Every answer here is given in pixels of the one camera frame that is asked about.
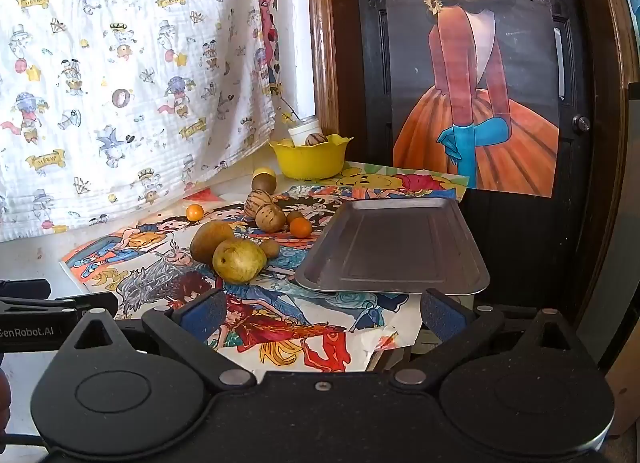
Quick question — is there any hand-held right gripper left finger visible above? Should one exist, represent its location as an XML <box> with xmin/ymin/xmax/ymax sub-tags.
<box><xmin>60</xmin><ymin>288</ymin><xmax>256</xmax><ymax>392</ymax></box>

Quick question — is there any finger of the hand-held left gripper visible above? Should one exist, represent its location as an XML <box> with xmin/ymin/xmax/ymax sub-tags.
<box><xmin>54</xmin><ymin>292</ymin><xmax>119</xmax><ymax>316</ymax></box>

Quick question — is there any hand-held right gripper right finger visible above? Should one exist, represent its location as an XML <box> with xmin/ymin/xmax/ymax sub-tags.
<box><xmin>390</xmin><ymin>289</ymin><xmax>592</xmax><ymax>391</ymax></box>

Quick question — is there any yellow-green fruit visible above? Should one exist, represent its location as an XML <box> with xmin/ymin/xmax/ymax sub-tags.
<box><xmin>212</xmin><ymin>238</ymin><xmax>267</xmax><ymax>285</ymax></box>
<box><xmin>190</xmin><ymin>221</ymin><xmax>236</xmax><ymax>265</ymax></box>

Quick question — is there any metal tray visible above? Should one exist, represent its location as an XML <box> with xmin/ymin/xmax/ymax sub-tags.
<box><xmin>294</xmin><ymin>197</ymin><xmax>491</xmax><ymax>295</ymax></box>

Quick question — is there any children cartoon drawing sheet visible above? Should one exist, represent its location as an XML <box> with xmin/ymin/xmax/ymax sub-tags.
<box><xmin>60</xmin><ymin>198</ymin><xmax>251</xmax><ymax>294</ymax></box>

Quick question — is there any grey-haired figure drawing sheet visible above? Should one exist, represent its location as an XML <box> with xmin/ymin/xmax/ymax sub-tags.
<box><xmin>115</xmin><ymin>238</ymin><xmax>426</xmax><ymax>375</ymax></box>

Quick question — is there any yellow bear drawing sheet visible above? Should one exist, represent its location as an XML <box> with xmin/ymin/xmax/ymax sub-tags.
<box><xmin>335</xmin><ymin>160</ymin><xmax>471</xmax><ymax>204</ymax></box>

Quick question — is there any yellow plastic bowl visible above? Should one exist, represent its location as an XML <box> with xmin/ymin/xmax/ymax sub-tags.
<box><xmin>268</xmin><ymin>133</ymin><xmax>353</xmax><ymax>181</ymax></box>

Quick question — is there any white jar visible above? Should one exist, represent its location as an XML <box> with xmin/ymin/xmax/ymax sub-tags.
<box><xmin>287</xmin><ymin>116</ymin><xmax>323</xmax><ymax>146</ymax></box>

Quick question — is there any dried twig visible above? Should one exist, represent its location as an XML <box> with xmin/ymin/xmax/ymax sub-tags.
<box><xmin>277</xmin><ymin>93</ymin><xmax>304</xmax><ymax>123</ymax></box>

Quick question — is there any printed cartoon blanket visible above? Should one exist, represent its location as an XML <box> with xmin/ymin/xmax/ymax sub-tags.
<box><xmin>0</xmin><ymin>0</ymin><xmax>283</xmax><ymax>244</ymax></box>

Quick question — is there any wall poster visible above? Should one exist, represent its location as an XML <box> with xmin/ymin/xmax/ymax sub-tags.
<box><xmin>377</xmin><ymin>0</ymin><xmax>561</xmax><ymax>199</ymax></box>

